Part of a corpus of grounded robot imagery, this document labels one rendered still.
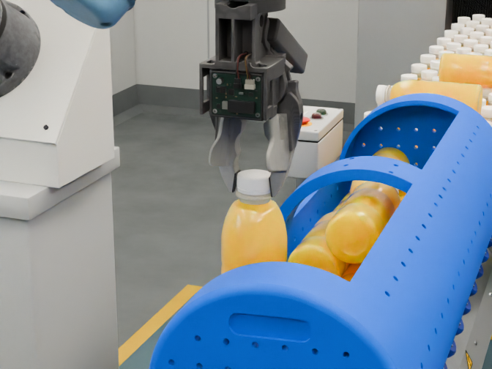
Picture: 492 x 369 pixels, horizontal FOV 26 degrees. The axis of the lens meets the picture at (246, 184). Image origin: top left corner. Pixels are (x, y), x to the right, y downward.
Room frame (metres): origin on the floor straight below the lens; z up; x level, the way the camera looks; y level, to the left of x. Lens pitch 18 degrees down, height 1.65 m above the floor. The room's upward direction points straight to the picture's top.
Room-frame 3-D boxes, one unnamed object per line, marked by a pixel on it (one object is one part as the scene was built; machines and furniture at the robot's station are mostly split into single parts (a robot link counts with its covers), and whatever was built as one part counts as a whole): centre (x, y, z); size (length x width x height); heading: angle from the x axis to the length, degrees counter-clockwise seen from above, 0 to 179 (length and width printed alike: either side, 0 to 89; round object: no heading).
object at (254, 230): (1.08, -0.01, 1.20); 0.07 x 0.07 x 0.19
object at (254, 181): (1.09, -0.01, 1.30); 0.04 x 0.04 x 0.02
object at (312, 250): (1.38, -0.12, 1.11); 0.19 x 0.07 x 0.07; 161
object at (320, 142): (2.12, -0.13, 1.05); 0.20 x 0.10 x 0.10; 161
